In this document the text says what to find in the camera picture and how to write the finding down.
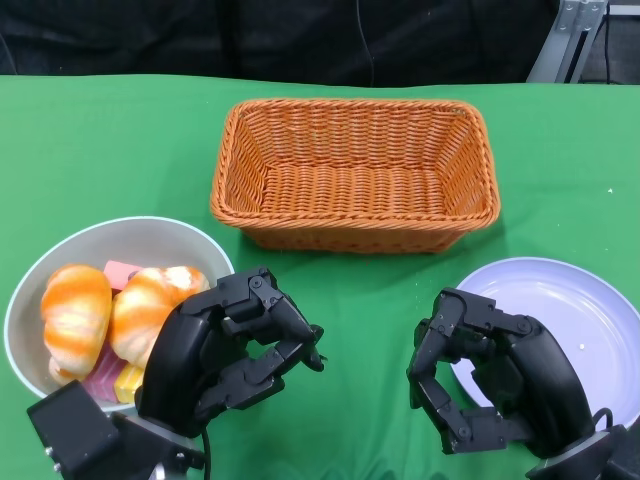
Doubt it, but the black backdrop cloth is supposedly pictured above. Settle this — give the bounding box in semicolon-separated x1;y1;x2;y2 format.
0;0;566;86

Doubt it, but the lavender plate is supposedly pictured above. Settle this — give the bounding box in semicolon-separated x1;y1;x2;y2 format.
448;256;640;436

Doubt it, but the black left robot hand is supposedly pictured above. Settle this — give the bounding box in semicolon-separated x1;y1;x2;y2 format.
135;266;329;435

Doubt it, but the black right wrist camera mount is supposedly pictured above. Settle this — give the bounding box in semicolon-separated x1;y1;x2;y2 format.
599;424;640;480

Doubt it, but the orange striped ring bread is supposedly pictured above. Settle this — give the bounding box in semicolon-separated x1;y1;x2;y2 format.
40;263;113;386
108;266;211;366

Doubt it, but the thin black cable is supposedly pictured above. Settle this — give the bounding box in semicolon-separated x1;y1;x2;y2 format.
602;22;615;84

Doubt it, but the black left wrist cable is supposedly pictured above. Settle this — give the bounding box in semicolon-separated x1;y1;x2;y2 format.
198;424;211;480

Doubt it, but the green tablecloth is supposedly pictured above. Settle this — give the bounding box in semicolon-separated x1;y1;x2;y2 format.
0;73;640;480

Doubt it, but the grey bowl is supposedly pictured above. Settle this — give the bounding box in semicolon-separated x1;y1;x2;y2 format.
3;215;236;414

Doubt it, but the salmon pink cake slice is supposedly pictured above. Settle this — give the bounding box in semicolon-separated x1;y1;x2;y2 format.
103;259;141;291

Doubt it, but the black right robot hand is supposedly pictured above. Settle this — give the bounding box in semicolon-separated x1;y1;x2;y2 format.
407;287;599;459

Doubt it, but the grey aluminium frame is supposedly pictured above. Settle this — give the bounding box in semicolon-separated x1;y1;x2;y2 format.
524;0;609;84

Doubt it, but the pink striped cake slice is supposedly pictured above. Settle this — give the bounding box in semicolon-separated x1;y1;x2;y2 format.
82;344;126;401

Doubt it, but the orange wicker basket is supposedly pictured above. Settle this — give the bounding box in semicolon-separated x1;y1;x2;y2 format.
209;98;503;255

